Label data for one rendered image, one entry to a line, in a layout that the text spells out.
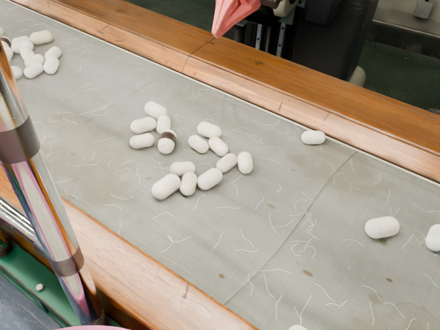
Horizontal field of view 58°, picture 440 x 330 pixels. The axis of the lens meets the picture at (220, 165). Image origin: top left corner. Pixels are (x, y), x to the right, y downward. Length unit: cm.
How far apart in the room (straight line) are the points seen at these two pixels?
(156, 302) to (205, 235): 10
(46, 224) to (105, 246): 15
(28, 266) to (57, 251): 19
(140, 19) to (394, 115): 48
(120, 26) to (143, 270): 50
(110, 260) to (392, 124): 41
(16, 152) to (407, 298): 37
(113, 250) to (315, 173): 27
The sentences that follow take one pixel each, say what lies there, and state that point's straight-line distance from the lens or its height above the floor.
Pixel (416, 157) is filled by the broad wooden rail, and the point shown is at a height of 75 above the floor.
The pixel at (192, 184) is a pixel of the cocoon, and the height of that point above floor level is 76.
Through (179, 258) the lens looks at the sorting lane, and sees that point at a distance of 42.
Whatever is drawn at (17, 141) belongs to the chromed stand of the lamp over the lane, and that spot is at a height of 96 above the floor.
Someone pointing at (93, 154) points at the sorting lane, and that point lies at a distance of 54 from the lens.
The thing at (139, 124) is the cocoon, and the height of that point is 76.
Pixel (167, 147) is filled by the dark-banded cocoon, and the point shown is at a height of 76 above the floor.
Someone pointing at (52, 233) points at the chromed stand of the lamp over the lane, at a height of 88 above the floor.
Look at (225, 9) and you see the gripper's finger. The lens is 54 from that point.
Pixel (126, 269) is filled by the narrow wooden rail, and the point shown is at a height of 76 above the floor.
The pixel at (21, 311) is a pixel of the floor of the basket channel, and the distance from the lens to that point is 51.
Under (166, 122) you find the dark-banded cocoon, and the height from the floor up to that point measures 76.
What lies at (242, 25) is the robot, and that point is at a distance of 140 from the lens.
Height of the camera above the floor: 110
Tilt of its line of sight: 45 degrees down
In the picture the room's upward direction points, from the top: 3 degrees clockwise
